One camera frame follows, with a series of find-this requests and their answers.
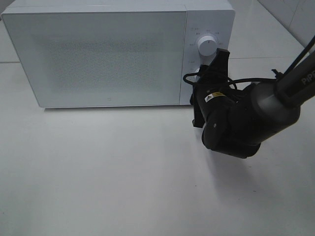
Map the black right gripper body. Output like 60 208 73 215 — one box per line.
189 48 237 128

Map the white timer knob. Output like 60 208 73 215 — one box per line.
191 68 200 82

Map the white microwave door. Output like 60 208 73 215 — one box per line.
3 12 186 108

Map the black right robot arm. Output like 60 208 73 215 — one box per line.
183 40 315 159

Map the upper white power knob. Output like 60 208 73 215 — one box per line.
197 35 218 57

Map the white microwave oven body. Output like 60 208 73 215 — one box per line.
1 0 235 108

